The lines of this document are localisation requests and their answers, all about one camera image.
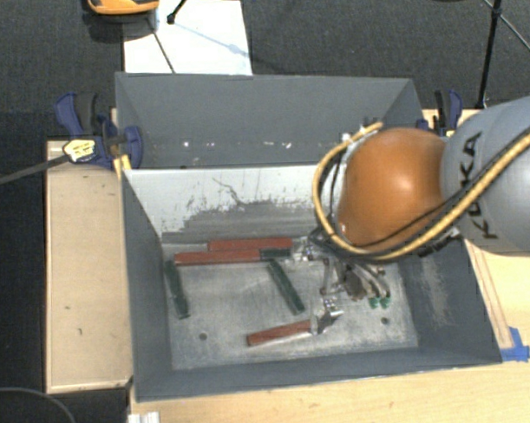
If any pale wood flat board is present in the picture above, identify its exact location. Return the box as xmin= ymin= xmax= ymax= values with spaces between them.
xmin=37 ymin=137 xmax=135 ymax=395

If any grey metal bin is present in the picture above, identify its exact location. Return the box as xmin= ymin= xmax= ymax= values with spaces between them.
xmin=114 ymin=59 xmax=505 ymax=404

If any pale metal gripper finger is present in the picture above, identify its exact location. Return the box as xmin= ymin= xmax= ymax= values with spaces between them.
xmin=320 ymin=295 xmax=345 ymax=322
xmin=311 ymin=312 xmax=337 ymax=336

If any short dark green flat block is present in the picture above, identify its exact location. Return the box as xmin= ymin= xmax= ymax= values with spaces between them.
xmin=258 ymin=247 xmax=292 ymax=262

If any long dark green flat block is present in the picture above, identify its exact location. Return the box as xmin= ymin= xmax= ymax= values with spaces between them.
xmin=162 ymin=258 xmax=193 ymax=321
xmin=265 ymin=258 xmax=306 ymax=317

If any red-brown block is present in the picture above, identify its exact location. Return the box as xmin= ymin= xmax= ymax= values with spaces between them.
xmin=245 ymin=318 xmax=317 ymax=348
xmin=173 ymin=248 xmax=264 ymax=268

